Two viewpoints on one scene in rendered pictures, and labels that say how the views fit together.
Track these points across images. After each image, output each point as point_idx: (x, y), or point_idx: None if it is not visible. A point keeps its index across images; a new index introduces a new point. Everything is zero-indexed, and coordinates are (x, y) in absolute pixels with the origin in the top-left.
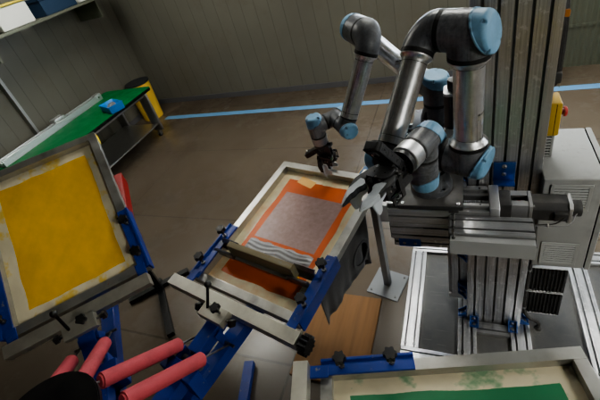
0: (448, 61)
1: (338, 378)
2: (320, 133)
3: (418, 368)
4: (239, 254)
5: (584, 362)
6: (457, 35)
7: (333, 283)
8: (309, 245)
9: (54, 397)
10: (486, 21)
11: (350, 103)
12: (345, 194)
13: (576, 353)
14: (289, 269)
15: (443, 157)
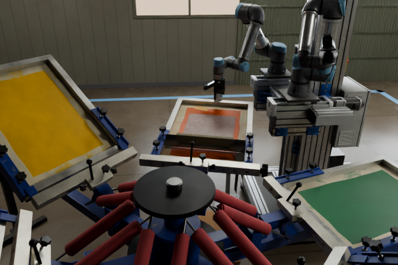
0: (325, 18)
1: (286, 185)
2: (222, 70)
3: (324, 173)
4: (186, 139)
5: (387, 159)
6: (333, 5)
7: None
8: (226, 135)
9: (166, 176)
10: (344, 0)
11: (247, 49)
12: (321, 54)
13: (382, 157)
14: (233, 139)
15: (313, 70)
